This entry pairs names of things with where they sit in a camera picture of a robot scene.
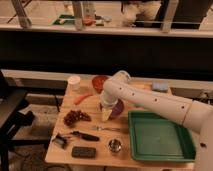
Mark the red bowl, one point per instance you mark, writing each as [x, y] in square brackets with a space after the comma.
[98, 82]

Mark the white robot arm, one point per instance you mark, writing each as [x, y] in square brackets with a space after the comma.
[191, 114]

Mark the white plastic cup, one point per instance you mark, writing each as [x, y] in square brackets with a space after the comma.
[74, 82]

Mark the green plastic tray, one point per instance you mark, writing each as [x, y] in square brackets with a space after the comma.
[156, 139]

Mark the black chair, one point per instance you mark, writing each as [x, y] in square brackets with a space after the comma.
[11, 119]

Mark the purple bowl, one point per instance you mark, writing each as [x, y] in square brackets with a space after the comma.
[117, 109]

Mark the black handled peeler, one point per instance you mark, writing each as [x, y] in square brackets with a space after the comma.
[85, 136]

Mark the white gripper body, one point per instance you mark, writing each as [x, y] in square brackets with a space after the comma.
[106, 113]

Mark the bunch of dark grapes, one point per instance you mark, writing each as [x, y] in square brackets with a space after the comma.
[73, 116]

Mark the blue sponge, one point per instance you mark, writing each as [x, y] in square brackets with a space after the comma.
[160, 87]

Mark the dark rectangular sponge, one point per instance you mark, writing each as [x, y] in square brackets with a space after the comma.
[83, 152]

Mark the small metal cup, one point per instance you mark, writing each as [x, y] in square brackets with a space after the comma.
[114, 146]

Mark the black binder clip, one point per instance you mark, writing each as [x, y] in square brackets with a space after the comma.
[60, 141]

